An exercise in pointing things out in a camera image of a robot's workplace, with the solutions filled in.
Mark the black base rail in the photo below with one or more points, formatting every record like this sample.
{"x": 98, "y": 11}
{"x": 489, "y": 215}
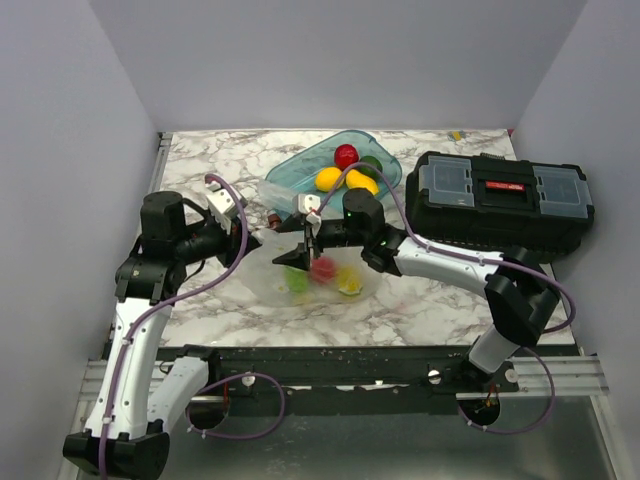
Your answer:
{"x": 436, "y": 377}

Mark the teal plastic container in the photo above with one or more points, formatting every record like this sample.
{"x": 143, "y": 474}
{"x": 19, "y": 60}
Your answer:
{"x": 297, "y": 174}

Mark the red fake apple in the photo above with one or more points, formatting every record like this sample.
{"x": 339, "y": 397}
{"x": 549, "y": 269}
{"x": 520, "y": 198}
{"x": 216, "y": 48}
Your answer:
{"x": 345, "y": 155}
{"x": 323, "y": 270}

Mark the aluminium frame rail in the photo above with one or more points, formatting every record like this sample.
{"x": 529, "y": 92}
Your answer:
{"x": 523, "y": 377}

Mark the green fake lime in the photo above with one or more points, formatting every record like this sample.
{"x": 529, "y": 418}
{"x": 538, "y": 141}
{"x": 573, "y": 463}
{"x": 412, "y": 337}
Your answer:
{"x": 370, "y": 166}

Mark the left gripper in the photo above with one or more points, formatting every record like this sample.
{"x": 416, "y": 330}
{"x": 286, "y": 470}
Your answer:
{"x": 232, "y": 242}

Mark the yellow-green fake starfruit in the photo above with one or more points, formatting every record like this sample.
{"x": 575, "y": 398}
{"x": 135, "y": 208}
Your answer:
{"x": 348, "y": 281}

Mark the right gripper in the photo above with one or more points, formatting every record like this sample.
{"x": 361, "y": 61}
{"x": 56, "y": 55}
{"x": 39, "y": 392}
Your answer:
{"x": 300, "y": 256}

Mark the black toolbox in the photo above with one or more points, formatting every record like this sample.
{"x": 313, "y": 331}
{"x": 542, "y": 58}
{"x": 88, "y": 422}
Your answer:
{"x": 492, "y": 204}

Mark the clear plastic lemon-print bag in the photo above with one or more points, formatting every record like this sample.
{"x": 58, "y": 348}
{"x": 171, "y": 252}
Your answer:
{"x": 266, "y": 280}

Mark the yellow fake lemon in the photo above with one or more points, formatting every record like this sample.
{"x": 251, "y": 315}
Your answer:
{"x": 328, "y": 178}

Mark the red fake apple back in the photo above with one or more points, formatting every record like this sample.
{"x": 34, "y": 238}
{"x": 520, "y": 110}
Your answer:
{"x": 345, "y": 155}

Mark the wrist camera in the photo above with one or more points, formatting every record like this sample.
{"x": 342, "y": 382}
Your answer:
{"x": 306, "y": 207}
{"x": 221, "y": 205}

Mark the yellow fake mango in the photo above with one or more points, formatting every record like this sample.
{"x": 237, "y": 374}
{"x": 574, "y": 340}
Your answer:
{"x": 357, "y": 180}

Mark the brown toy faucet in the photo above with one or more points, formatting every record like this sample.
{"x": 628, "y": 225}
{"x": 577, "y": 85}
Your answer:
{"x": 273, "y": 220}

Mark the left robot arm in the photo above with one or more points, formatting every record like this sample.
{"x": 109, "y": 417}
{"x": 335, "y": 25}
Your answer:
{"x": 127, "y": 434}

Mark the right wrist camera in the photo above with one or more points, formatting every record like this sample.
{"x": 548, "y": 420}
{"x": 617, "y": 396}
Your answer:
{"x": 306, "y": 207}

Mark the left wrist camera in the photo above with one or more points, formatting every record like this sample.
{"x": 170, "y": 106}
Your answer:
{"x": 221, "y": 205}

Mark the red fake apple front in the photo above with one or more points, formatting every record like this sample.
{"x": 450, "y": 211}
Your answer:
{"x": 323, "y": 270}

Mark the green fake leaf fruit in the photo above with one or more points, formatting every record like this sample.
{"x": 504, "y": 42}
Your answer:
{"x": 296, "y": 280}

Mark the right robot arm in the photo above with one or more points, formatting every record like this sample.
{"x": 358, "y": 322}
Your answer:
{"x": 520, "y": 296}

